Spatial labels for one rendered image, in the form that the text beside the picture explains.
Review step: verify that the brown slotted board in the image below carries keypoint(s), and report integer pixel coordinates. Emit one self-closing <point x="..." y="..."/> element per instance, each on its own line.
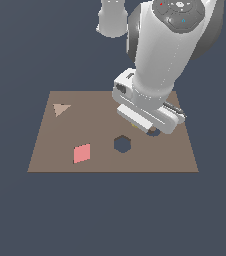
<point x="101" y="160"/>

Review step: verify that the beige triangle block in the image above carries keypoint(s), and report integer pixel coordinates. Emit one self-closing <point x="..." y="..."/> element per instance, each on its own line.
<point x="61" y="108"/>

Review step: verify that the pink diamond block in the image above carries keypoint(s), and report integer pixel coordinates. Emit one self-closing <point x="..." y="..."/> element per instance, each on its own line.
<point x="81" y="153"/>

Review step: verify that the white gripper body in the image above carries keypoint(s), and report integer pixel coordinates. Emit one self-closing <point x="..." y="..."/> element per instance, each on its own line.
<point x="141" y="110"/>

